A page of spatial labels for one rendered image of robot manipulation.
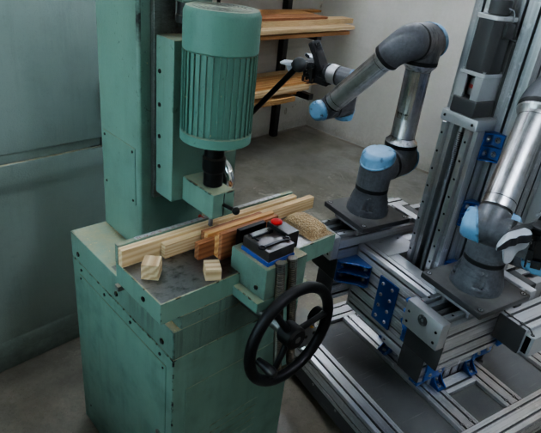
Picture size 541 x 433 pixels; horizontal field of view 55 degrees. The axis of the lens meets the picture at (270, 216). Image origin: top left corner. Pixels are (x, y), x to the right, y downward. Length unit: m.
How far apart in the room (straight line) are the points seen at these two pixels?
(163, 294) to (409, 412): 1.13
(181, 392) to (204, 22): 0.91
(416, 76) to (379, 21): 3.01
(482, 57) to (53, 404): 1.91
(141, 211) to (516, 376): 1.63
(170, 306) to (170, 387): 0.27
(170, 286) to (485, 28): 1.09
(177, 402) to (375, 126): 3.84
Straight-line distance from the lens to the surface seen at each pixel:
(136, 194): 1.50
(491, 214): 1.27
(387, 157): 1.82
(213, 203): 1.33
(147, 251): 1.35
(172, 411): 1.49
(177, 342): 1.32
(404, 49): 1.75
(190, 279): 1.29
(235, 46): 1.18
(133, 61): 1.38
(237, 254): 1.31
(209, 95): 1.20
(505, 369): 2.41
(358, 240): 1.88
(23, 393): 2.34
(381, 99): 4.87
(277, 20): 4.08
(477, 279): 1.59
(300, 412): 2.23
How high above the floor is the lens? 1.65
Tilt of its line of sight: 28 degrees down
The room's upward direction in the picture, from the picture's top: 7 degrees clockwise
